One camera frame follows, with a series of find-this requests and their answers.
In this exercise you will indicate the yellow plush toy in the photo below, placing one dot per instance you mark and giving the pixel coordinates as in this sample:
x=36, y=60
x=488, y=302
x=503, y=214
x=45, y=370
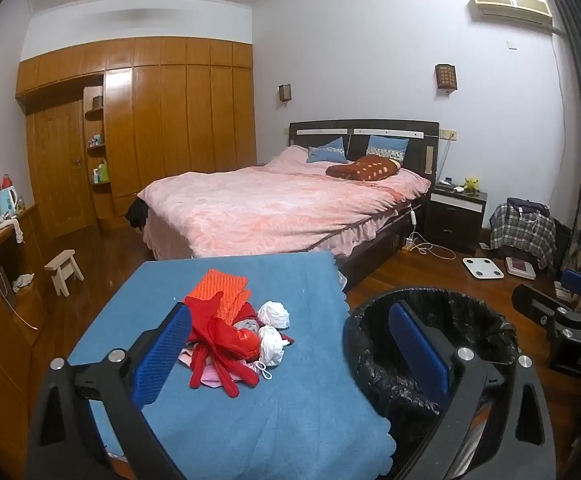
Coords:
x=471, y=185

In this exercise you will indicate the blue table cloth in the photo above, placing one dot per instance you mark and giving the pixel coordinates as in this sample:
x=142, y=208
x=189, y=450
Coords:
x=290, y=410

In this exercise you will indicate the blue pillow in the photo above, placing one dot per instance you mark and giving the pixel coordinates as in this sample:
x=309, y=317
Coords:
x=388, y=146
x=328, y=152

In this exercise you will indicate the wooden wardrobe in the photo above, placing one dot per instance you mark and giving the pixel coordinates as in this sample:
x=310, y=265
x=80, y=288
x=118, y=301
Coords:
x=170, y=110

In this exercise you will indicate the red bottle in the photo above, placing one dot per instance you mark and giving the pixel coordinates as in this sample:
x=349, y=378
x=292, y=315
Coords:
x=6, y=181

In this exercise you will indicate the black trash bin with bag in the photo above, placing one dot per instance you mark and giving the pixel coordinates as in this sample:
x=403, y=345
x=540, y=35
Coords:
x=470, y=320

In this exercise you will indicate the white face mask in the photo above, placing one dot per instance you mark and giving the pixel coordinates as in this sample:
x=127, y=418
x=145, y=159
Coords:
x=259, y=367

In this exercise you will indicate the orange knitted glove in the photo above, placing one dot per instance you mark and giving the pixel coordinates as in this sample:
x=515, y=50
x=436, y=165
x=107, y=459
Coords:
x=220, y=287

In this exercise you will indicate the white bathroom scale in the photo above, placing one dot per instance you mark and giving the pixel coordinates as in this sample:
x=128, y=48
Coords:
x=480, y=267

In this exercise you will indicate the small wooden stool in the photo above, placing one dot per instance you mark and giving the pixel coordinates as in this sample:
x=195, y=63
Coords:
x=63, y=260

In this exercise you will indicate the wall power outlet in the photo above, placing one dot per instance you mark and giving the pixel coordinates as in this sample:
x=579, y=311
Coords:
x=449, y=135

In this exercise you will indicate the wooden door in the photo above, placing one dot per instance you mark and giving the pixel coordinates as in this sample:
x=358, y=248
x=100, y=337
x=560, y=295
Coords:
x=60, y=185

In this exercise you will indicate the pink sock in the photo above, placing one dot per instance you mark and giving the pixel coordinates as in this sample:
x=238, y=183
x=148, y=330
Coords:
x=186, y=358

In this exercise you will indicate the red dotted pillow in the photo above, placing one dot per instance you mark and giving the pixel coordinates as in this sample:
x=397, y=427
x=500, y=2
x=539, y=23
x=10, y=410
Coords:
x=370, y=169

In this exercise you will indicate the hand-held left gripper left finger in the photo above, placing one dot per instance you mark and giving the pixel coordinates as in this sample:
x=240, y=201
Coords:
x=163, y=355

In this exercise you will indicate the green bottle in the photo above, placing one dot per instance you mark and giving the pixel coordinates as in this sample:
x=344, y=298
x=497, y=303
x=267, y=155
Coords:
x=103, y=170

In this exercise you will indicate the dark jacket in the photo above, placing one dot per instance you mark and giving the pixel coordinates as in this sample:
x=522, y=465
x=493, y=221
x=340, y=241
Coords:
x=517, y=205

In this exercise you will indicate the dark nightstand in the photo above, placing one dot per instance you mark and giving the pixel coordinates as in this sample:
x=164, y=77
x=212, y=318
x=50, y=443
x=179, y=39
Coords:
x=453, y=225

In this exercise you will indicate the brown wall lamp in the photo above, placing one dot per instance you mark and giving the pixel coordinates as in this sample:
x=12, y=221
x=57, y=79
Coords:
x=445, y=76
x=284, y=92

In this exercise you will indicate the white crumpled cloth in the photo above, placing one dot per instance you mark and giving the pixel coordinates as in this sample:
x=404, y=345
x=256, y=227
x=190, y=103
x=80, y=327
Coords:
x=23, y=281

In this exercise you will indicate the light blue kettle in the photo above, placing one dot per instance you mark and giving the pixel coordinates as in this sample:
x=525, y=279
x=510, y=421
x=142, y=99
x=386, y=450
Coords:
x=8, y=202

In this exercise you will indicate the black cloth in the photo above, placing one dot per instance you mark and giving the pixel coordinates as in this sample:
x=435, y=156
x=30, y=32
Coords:
x=138, y=212

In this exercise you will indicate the dark wooden bed frame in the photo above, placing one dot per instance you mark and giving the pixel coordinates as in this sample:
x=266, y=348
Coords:
x=315, y=142

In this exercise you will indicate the wall air conditioner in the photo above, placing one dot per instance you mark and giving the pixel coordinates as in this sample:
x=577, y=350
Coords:
x=510, y=10

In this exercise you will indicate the bed with pink cover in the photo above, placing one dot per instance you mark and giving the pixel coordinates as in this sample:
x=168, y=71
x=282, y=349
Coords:
x=270, y=200

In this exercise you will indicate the wooden side cabinet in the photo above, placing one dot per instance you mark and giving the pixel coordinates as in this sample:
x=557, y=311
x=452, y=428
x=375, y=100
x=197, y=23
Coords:
x=0, y=340

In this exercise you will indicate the plaid cloth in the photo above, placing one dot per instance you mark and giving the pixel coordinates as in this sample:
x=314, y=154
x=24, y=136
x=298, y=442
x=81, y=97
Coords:
x=520, y=237

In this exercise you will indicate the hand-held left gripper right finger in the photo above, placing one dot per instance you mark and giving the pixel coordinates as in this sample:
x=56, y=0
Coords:
x=418, y=350

